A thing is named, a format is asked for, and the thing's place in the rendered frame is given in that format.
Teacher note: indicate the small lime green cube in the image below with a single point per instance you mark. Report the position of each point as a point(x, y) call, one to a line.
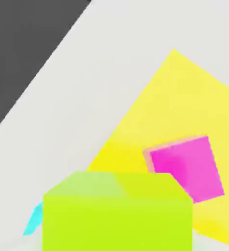
point(117, 219)

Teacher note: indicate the small magenta cube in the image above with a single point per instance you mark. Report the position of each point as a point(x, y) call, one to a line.
point(188, 168)

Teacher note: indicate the small cyan cube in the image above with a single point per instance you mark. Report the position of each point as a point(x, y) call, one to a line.
point(34, 221)

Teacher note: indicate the large yellow box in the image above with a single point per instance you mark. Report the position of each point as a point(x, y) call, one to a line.
point(185, 109)

